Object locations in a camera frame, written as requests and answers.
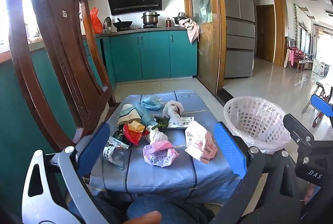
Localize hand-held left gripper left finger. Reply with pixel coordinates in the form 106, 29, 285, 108
22, 122, 115, 224

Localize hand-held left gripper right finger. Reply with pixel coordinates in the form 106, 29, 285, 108
208, 122, 299, 224

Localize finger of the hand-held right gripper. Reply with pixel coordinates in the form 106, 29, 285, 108
283, 114, 315, 147
310, 94, 333, 118

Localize white basket with plastic liner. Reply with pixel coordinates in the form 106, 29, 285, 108
226, 98, 292, 154

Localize pink white printed package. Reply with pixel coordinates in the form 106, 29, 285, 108
184, 121, 217, 163

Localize white plastic mesh basket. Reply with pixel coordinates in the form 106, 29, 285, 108
223, 96, 292, 154

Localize white blue ointment box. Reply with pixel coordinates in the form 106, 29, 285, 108
166, 117, 195, 129

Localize dark green wrapper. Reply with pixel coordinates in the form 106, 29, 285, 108
151, 117, 169, 131

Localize person's left hand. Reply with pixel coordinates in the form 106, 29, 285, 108
126, 210, 162, 224

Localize silver printed snack wrapper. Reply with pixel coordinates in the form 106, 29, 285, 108
103, 130, 130, 171

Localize white low fence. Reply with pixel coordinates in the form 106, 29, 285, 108
313, 59, 332, 76

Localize red snack wrapper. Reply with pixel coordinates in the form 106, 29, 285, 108
123, 125, 143, 146

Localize white paper cup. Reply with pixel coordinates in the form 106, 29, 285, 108
117, 104, 142, 127

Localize orange yellow snack wrapper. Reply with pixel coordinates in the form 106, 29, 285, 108
129, 121, 145, 133

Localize wooden living room chairs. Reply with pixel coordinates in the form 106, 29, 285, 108
286, 36, 314, 73

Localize pink plastic chair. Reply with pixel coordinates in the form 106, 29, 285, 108
286, 48, 299, 68

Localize crumpled blue cloth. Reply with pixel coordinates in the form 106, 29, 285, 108
135, 105, 154, 126

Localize small crumpled white bag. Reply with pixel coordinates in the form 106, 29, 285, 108
146, 126, 169, 144

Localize pink white crumpled bag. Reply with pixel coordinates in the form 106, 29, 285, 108
143, 140, 180, 168

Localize blue cloth covered stool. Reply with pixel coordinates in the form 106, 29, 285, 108
90, 90, 242, 204

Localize blue face mask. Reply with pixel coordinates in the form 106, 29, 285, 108
140, 95, 163, 110

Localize white plastic bag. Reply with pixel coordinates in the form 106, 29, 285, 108
163, 100, 185, 126

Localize brown wooden door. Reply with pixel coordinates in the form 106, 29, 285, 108
256, 5, 276, 63

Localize silver refrigerator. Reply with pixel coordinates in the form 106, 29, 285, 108
220, 0, 255, 79

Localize carved dark wooden chair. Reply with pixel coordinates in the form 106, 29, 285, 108
5, 0, 117, 152

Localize wood framed glass door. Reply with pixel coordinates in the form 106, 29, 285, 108
183, 0, 227, 95

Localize teal lower kitchen cabinets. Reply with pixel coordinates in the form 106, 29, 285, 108
0, 29, 198, 214

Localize steel kettle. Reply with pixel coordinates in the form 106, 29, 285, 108
103, 16, 113, 32

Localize orange plastic bag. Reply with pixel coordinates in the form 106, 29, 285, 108
90, 7, 104, 34

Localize pink cloth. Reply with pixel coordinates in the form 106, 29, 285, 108
178, 18, 201, 44

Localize black wok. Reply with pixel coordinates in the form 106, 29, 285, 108
112, 19, 133, 31

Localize gas stove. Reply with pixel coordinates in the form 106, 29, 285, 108
114, 25, 162, 32

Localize stainless steel pot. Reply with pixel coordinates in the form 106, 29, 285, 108
141, 10, 160, 26

